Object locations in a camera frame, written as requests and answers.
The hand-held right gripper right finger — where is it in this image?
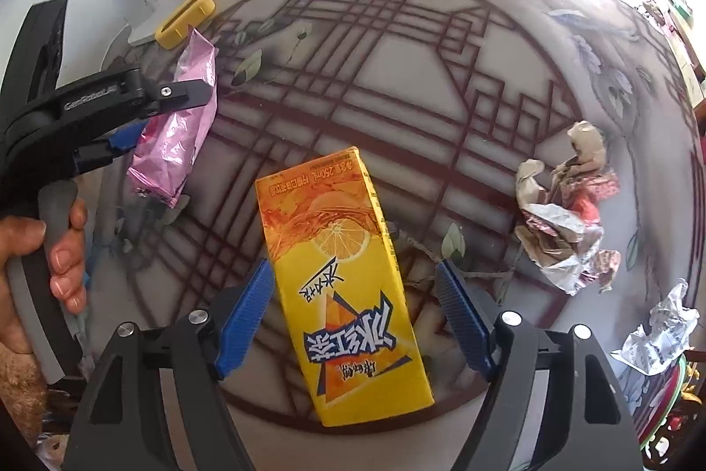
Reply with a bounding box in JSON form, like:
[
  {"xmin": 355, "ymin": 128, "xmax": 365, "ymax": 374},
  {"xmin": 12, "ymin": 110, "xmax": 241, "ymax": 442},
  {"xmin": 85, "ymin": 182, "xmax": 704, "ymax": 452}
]
[{"xmin": 435, "ymin": 260, "xmax": 646, "ymax": 471}]

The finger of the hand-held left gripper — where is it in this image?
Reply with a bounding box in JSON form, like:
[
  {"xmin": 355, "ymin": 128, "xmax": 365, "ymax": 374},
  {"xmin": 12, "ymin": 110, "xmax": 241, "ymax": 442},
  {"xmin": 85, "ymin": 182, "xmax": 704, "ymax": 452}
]
[
  {"xmin": 71, "ymin": 119, "xmax": 151, "ymax": 175},
  {"xmin": 52, "ymin": 65, "xmax": 216, "ymax": 121}
]

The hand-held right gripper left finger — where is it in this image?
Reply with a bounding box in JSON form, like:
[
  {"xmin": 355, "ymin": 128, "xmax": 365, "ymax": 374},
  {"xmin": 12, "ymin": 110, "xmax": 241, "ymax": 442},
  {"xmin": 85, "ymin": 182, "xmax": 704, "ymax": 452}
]
[{"xmin": 69, "ymin": 258, "xmax": 277, "ymax": 471}]

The pink foil wrapper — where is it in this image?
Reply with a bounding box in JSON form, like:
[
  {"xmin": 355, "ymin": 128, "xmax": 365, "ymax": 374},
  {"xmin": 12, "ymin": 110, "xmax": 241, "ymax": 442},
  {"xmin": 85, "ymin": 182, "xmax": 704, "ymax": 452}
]
[{"xmin": 127, "ymin": 28, "xmax": 218, "ymax": 210}]

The yellow drink carton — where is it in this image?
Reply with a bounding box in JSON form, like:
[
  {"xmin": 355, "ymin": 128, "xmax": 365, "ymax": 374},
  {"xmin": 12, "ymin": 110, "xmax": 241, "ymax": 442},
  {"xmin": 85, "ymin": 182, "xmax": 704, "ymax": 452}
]
[{"xmin": 255, "ymin": 148, "xmax": 435, "ymax": 428}]

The red bin with green rim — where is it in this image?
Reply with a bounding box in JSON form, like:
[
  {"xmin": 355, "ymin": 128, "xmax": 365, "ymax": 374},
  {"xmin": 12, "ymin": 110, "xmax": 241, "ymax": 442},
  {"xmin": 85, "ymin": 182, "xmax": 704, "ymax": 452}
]
[{"xmin": 634, "ymin": 352, "xmax": 693, "ymax": 452}]

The person's left hand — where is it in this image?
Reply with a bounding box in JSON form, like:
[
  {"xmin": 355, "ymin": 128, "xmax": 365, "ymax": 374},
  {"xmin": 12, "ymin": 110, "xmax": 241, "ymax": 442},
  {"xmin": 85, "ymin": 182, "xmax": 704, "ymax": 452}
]
[{"xmin": 0, "ymin": 200, "xmax": 90, "ymax": 356}]

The yellow slotted holder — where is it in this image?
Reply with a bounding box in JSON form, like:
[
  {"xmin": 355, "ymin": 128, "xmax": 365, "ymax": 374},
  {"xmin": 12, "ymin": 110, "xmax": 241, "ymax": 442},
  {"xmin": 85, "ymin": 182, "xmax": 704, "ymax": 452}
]
[{"xmin": 154, "ymin": 0, "xmax": 216, "ymax": 49}]

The crumpled brown and red paper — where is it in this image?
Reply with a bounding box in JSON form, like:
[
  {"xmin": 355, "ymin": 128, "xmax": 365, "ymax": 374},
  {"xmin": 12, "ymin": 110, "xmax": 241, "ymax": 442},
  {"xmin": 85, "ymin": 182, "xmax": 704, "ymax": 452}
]
[{"xmin": 514, "ymin": 121, "xmax": 622, "ymax": 296}]

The crumpled white printed paper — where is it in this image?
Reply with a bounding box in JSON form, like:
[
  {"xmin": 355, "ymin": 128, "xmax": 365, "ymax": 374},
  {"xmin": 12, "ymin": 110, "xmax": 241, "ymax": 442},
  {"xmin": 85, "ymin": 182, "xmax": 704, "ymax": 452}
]
[{"xmin": 611, "ymin": 282, "xmax": 700, "ymax": 376}]

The brown fuzzy cloth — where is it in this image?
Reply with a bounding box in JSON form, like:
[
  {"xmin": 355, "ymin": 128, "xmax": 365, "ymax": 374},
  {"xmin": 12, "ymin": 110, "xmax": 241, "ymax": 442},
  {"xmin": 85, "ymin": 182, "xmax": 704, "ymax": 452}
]
[{"xmin": 0, "ymin": 339, "xmax": 50, "ymax": 455}]

